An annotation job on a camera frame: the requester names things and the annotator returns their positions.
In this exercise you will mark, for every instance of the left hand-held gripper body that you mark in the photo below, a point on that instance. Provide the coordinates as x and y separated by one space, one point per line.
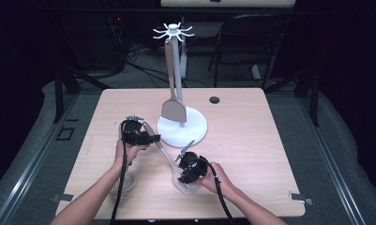
134 132

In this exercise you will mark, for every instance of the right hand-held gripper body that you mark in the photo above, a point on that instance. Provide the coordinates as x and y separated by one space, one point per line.
193 164

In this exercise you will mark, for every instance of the white utensil stand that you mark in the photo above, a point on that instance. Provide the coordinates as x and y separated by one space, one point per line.
192 131

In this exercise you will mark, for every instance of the beige solid turner spatula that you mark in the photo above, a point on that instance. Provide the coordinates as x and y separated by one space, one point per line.
174 111

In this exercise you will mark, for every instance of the beige perforated skimmer spoon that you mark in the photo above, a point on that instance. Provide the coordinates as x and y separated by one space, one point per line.
130 182

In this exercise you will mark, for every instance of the person's left hand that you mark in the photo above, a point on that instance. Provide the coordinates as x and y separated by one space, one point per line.
127 154

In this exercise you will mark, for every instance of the person's right hand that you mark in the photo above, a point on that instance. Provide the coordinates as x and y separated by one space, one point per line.
215 181

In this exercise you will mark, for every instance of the black metal stand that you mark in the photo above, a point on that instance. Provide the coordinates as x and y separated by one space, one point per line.
59 93
315 100

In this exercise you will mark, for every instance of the dark equipment box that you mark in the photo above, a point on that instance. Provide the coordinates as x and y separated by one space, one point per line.
98 47

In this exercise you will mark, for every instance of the black folding chair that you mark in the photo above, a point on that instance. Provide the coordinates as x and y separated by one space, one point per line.
251 31

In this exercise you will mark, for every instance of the aluminium floor rail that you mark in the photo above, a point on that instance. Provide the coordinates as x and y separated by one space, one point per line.
29 175
332 162

